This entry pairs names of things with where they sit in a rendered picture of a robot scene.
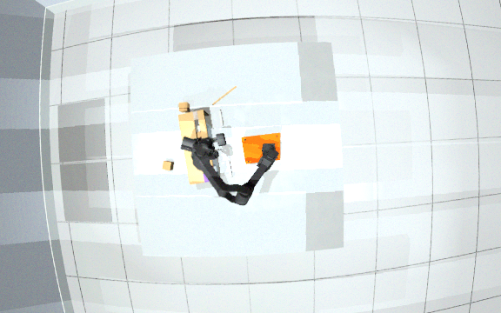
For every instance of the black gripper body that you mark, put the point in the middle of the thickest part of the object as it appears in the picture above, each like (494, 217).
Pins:
(220, 139)

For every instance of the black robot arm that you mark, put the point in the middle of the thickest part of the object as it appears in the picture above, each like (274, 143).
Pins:
(202, 154)

